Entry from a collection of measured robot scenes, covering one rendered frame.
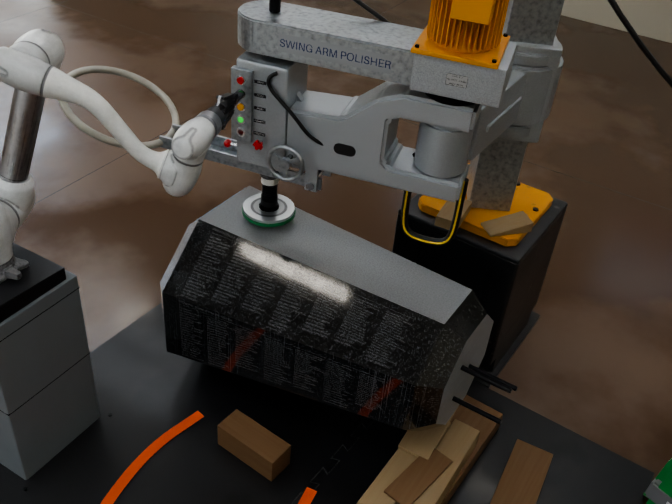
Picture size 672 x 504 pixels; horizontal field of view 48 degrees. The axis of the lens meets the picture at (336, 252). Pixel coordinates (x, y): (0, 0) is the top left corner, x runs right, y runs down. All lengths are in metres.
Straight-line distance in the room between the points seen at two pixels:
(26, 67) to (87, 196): 2.44
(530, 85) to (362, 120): 0.77
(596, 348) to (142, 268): 2.44
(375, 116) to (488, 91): 0.41
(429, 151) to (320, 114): 0.41
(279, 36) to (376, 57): 0.34
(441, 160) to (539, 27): 0.73
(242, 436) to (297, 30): 1.62
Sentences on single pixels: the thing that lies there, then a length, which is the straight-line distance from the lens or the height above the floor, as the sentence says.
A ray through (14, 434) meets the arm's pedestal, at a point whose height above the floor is 0.29.
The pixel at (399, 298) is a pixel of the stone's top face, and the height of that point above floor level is 0.82.
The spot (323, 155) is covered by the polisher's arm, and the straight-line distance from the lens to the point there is 2.79.
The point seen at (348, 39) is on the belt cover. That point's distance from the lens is 2.58.
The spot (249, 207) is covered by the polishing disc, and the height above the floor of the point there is 0.88.
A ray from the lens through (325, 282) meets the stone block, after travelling 2.87.
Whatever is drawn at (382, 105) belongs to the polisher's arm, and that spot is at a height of 1.48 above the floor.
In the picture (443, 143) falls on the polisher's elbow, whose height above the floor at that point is 1.39.
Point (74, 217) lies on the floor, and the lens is 4.70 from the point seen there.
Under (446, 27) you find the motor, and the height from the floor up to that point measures 1.78.
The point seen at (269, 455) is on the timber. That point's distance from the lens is 3.14.
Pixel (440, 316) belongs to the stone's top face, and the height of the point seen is 0.82.
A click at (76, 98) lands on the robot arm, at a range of 2.50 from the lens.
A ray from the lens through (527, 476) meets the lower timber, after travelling 3.31.
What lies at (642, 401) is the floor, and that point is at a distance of 3.95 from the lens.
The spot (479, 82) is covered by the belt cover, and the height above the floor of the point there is 1.64.
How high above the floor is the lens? 2.61
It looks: 37 degrees down
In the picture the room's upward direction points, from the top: 6 degrees clockwise
